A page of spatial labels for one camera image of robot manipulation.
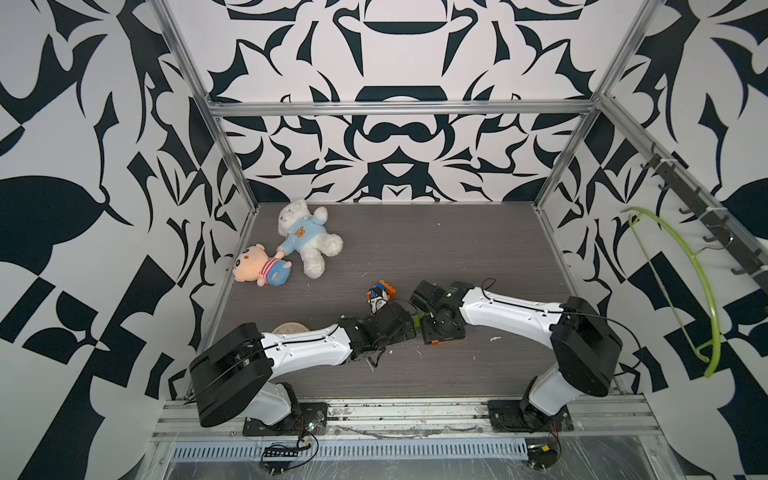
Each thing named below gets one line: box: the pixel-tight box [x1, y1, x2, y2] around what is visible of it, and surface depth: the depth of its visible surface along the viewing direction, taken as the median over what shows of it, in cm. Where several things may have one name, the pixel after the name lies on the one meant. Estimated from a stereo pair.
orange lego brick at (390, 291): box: [379, 280, 397, 301], surface depth 96 cm
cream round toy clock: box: [272, 322, 310, 335], surface depth 88 cm
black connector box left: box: [264, 447, 299, 457], surface depth 74 cm
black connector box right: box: [527, 444, 558, 470], surface depth 73 cm
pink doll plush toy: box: [232, 244, 292, 287], surface depth 95 cm
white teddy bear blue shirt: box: [277, 200, 344, 279], surface depth 104 cm
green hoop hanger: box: [620, 207, 734, 378], surface depth 62 cm
